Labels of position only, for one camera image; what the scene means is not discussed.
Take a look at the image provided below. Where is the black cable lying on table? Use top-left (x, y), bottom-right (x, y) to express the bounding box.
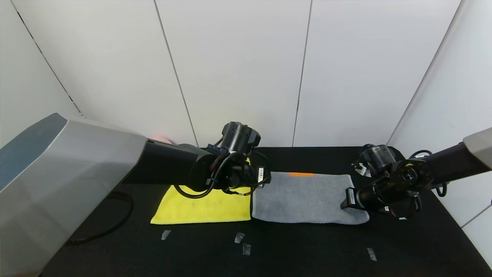
top-left (63, 191), bottom-right (135, 247)

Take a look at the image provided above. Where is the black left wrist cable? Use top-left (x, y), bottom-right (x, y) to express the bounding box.
top-left (173, 152), bottom-right (272, 200)

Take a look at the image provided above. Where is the black right wrist loop cable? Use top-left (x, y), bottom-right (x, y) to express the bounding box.
top-left (388, 183), bottom-right (449, 220)

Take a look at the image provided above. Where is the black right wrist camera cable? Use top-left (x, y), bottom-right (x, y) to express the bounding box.
top-left (359, 144), bottom-right (389, 155)

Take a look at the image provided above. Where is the black fabric table cover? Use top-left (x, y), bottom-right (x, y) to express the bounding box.
top-left (40, 146), bottom-right (492, 277)

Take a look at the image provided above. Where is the yellow microfibre towel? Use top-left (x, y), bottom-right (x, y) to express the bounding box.
top-left (150, 157), bottom-right (253, 225)

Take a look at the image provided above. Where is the grey towel with orange stripes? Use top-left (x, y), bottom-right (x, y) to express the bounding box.
top-left (252, 172), bottom-right (370, 225)

